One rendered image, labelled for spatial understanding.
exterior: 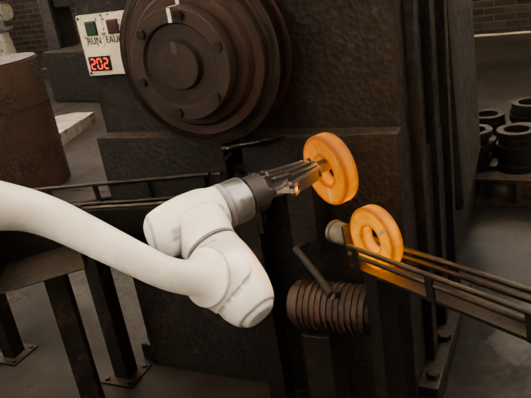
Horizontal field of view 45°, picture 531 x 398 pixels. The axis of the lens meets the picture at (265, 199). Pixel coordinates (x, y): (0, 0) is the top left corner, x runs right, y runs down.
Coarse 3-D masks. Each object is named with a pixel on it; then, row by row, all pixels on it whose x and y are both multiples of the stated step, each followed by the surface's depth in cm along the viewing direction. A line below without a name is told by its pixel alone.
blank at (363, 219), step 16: (368, 208) 145; (352, 224) 152; (368, 224) 146; (384, 224) 142; (352, 240) 154; (368, 240) 151; (384, 240) 143; (400, 240) 142; (368, 256) 151; (384, 256) 145; (400, 256) 144
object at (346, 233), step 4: (348, 224) 154; (344, 228) 153; (348, 228) 154; (344, 232) 154; (348, 232) 154; (344, 236) 154; (348, 236) 154; (344, 240) 154; (348, 240) 155; (352, 244) 155; (348, 256) 155; (348, 260) 156; (348, 264) 156
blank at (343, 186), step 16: (320, 144) 133; (336, 144) 131; (304, 160) 141; (336, 160) 130; (352, 160) 130; (336, 176) 132; (352, 176) 130; (320, 192) 141; (336, 192) 135; (352, 192) 133
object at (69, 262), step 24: (0, 240) 192; (24, 240) 194; (48, 240) 195; (0, 264) 190; (24, 264) 192; (48, 264) 187; (72, 264) 183; (0, 288) 180; (48, 288) 187; (72, 288) 194; (72, 312) 191; (72, 336) 193; (72, 360) 196; (96, 384) 201
